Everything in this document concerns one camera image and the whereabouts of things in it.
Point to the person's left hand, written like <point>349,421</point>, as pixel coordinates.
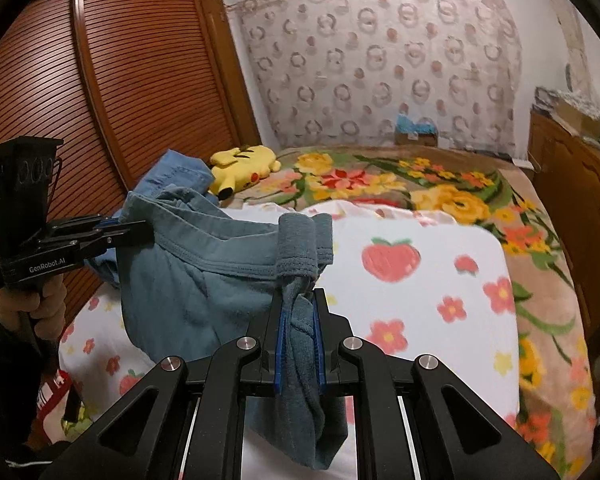
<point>45,305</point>

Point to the open cardboard box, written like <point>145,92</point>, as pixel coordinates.
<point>577,117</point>

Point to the folded blue denim jeans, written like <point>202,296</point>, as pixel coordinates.
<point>180,170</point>

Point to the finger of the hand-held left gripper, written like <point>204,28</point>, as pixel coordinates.
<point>80,221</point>
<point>130,232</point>

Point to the white floral strawberry blanket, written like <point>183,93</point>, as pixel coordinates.
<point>430,310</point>

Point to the teal pants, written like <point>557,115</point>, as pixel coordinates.
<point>190,280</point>

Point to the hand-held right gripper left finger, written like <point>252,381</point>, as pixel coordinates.
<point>280,355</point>

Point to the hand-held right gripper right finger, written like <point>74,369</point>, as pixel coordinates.
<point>321,360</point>

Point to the cardboard box with blue cloth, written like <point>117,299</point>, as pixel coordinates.
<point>416,132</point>

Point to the wooden louvered wardrobe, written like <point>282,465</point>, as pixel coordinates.
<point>130,85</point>

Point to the wooden cabinet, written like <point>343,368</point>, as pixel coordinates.
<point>570,185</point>

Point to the red white printed cloth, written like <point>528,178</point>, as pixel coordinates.
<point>52,390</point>

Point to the brown wooden door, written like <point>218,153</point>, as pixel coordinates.
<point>230,70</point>

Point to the yellow plush toy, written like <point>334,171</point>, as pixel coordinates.
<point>240,165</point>

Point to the person's left forearm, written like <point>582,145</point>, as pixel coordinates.
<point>10,400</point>

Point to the brown floral blanket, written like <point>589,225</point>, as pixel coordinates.
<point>480,200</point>

